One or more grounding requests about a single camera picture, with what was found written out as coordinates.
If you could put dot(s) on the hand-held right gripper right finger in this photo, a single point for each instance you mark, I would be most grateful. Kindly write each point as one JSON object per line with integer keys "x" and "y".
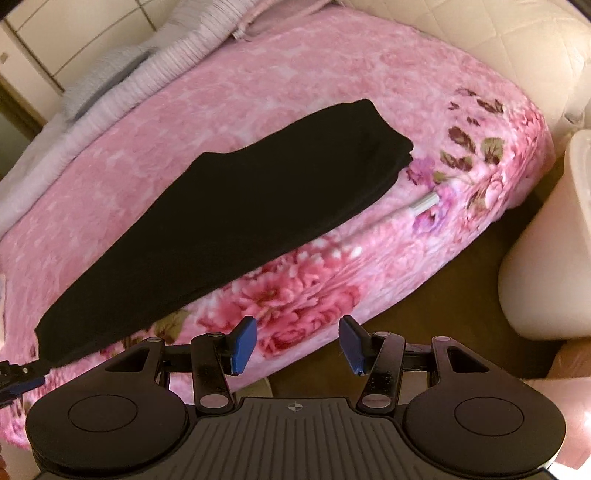
{"x": 353, "y": 346}

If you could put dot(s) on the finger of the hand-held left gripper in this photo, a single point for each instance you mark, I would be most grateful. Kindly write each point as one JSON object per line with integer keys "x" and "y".
{"x": 18, "y": 388}
{"x": 23, "y": 370}

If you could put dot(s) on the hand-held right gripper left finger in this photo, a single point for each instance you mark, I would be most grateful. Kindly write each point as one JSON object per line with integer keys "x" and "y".
{"x": 244, "y": 344}

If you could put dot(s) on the black garment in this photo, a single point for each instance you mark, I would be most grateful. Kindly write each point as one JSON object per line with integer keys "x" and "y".
{"x": 254, "y": 203}

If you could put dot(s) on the white lidded bucket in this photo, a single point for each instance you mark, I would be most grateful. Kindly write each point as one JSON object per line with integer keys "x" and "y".
{"x": 549, "y": 258}

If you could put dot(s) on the pink patterned curtain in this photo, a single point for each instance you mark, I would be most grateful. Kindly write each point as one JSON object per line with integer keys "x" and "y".
{"x": 572, "y": 406}

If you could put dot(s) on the pink floral blanket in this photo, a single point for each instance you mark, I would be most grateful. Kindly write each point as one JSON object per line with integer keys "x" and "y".
{"x": 231, "y": 115}

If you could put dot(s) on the striped lilac duvet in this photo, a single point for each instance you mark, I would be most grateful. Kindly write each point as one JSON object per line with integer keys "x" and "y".
{"x": 175, "y": 50}

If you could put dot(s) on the grey pillow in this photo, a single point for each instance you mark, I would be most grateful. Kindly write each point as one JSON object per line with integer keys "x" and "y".
{"x": 101, "y": 78}

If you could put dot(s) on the folded pink pillow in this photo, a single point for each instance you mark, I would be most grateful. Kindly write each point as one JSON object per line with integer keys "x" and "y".
{"x": 277, "y": 18}

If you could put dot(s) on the cream panelled wardrobe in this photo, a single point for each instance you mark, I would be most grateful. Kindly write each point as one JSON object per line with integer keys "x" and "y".
{"x": 69, "y": 32}

